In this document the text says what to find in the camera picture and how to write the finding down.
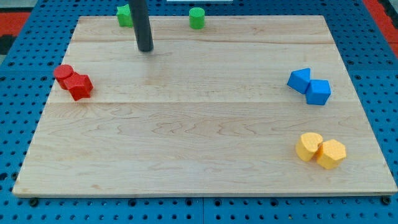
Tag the green circle block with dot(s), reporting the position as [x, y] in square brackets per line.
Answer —
[196, 18]

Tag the red star block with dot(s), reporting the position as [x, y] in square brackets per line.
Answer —
[79, 86]

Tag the green star block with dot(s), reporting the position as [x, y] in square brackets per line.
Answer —
[123, 15]

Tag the red circle block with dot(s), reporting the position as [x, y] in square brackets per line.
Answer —
[61, 73]

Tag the light wooden board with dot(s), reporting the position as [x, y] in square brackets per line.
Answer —
[207, 113]

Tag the blue triangle block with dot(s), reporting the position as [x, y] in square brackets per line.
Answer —
[299, 80]

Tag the yellow heart block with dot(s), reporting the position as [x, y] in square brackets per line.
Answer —
[307, 145]

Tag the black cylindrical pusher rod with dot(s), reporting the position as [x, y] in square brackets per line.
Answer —
[141, 24]

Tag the blue cube block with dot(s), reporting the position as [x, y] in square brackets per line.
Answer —
[318, 92]

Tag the yellow hexagon block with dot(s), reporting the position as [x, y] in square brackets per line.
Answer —
[330, 154]

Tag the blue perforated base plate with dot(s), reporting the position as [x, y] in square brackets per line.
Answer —
[26, 80]

